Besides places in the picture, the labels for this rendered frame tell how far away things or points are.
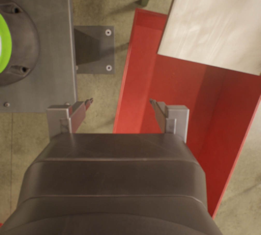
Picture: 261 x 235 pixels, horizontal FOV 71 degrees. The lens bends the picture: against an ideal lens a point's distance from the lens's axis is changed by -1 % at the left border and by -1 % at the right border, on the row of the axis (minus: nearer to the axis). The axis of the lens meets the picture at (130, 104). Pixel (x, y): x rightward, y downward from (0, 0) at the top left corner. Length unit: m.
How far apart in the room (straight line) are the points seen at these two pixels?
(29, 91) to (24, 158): 1.31
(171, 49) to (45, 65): 0.26
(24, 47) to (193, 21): 0.31
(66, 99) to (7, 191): 1.60
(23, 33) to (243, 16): 0.40
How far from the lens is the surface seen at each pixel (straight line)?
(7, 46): 0.31
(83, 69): 1.28
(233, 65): 0.50
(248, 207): 2.08
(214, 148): 0.78
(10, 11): 0.38
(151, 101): 0.15
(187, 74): 0.75
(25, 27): 0.35
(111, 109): 1.32
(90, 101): 0.16
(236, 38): 0.46
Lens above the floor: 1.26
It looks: 75 degrees down
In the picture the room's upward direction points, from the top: 175 degrees clockwise
